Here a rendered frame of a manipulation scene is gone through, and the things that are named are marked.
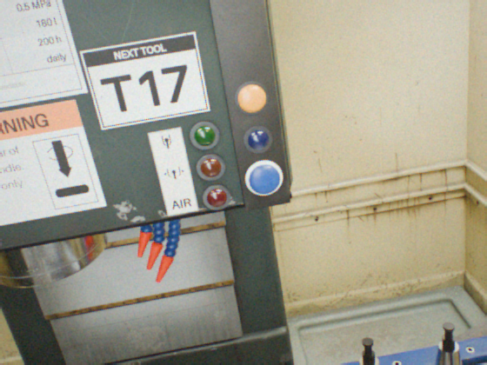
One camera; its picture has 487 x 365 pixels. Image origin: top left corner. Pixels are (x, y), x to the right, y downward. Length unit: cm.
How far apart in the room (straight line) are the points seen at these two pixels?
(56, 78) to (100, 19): 6
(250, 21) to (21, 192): 26
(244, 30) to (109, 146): 16
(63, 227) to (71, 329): 91
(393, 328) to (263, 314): 60
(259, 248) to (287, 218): 38
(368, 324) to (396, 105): 75
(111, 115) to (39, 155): 8
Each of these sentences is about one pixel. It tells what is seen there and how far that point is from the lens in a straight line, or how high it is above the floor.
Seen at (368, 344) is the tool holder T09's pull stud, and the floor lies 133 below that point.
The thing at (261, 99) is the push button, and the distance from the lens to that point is 49.
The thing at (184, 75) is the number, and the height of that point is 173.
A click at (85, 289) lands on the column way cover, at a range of 137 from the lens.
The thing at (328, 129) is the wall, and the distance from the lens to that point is 164.
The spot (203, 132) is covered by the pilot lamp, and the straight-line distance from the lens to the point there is 50.
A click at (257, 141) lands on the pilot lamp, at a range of 50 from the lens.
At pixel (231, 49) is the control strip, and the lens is 48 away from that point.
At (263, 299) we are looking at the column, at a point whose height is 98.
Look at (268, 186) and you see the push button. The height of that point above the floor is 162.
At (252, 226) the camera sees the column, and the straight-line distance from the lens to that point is 132.
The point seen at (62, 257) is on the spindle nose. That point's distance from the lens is 73.
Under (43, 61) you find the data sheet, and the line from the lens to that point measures 50.
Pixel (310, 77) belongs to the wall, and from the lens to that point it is 158.
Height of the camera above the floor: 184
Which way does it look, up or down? 25 degrees down
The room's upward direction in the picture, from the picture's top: 9 degrees counter-clockwise
